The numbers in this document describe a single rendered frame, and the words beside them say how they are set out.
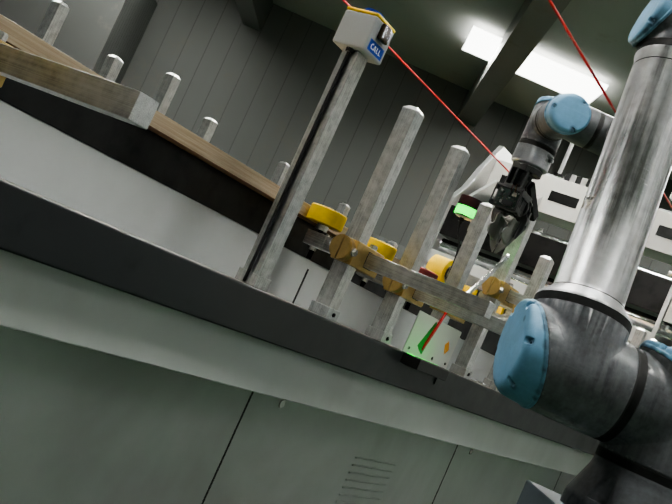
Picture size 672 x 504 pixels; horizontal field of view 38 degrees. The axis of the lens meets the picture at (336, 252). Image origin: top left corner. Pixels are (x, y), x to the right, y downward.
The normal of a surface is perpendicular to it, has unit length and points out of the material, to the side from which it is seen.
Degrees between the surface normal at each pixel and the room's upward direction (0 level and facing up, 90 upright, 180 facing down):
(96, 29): 90
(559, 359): 83
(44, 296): 90
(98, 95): 90
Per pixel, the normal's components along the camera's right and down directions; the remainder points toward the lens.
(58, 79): -0.47, -0.26
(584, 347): 0.11, -0.26
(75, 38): 0.00, -0.06
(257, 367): 0.78, 0.32
